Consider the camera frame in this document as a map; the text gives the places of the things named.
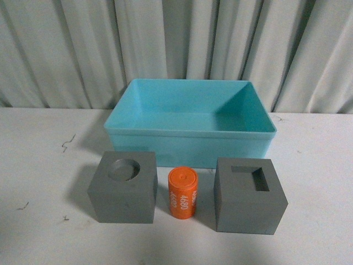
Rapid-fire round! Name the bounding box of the orange cylinder part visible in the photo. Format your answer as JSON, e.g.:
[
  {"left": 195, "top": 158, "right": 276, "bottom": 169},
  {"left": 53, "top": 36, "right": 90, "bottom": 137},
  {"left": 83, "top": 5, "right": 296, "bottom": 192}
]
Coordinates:
[{"left": 168, "top": 166, "right": 199, "bottom": 220}]

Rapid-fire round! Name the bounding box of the gray cube with round hole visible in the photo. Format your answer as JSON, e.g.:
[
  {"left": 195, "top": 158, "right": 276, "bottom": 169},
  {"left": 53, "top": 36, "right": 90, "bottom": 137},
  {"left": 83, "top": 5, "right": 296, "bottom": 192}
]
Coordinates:
[{"left": 87, "top": 151, "right": 158, "bottom": 224}]

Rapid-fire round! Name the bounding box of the gray cube with rectangular slot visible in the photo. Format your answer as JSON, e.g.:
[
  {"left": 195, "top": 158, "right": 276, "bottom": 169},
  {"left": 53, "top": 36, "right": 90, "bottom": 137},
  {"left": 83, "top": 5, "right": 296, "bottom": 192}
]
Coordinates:
[{"left": 213, "top": 157, "right": 288, "bottom": 235}]

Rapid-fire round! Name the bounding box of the blue plastic box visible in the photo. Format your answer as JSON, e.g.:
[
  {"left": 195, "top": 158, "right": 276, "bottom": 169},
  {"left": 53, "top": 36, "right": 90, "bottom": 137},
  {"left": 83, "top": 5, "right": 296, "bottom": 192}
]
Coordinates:
[{"left": 104, "top": 79, "right": 276, "bottom": 168}]

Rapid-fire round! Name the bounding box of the white curtain backdrop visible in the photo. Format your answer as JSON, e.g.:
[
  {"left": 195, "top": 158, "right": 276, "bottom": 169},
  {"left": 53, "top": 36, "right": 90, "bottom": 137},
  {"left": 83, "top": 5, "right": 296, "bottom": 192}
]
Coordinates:
[{"left": 1, "top": 1, "right": 352, "bottom": 114}]

